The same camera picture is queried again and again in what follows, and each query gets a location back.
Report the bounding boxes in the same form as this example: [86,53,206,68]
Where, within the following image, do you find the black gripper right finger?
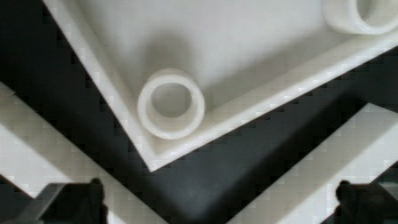
[322,181,398,224]

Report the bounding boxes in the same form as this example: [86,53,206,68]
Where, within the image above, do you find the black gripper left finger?
[13,178,109,224]

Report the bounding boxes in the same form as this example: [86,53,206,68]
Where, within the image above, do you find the white square tabletop part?
[43,0,398,169]

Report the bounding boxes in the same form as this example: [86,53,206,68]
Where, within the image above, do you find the white U-shaped fence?
[0,83,398,224]

